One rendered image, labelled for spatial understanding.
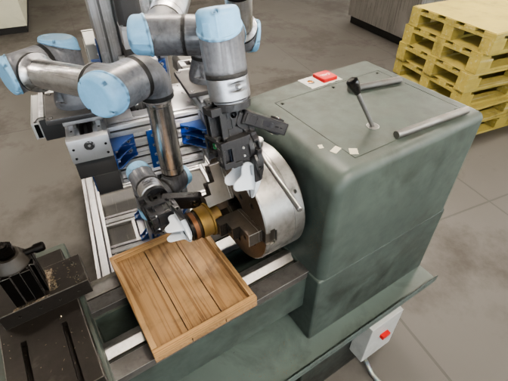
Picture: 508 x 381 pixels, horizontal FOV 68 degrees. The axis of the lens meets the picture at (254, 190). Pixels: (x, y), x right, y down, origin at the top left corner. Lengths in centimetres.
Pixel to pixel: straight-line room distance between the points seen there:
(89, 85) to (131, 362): 69
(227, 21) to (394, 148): 57
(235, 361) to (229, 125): 91
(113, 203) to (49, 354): 159
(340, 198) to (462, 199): 220
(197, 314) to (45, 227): 191
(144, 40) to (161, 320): 70
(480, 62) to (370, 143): 243
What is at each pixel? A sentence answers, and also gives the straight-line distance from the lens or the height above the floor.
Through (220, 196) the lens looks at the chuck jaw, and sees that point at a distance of 102.
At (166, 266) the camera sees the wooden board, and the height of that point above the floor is 88.
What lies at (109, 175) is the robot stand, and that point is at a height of 92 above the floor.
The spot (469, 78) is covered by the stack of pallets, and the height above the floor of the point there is 57.
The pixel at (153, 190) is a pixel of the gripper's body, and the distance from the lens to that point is 111.
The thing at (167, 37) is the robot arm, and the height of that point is 157.
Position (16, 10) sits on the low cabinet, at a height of 29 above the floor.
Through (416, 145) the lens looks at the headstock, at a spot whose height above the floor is 125.
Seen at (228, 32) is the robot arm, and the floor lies 160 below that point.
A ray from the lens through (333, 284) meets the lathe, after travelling 125.
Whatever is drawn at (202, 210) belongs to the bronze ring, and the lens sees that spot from 100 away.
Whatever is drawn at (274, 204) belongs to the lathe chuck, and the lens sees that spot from 94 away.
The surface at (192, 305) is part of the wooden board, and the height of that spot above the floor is 89.
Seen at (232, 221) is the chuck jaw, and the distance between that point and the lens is 99.
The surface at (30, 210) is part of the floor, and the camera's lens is 304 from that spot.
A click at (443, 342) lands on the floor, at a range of 225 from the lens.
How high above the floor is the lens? 180
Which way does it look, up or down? 40 degrees down
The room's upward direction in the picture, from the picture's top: straight up
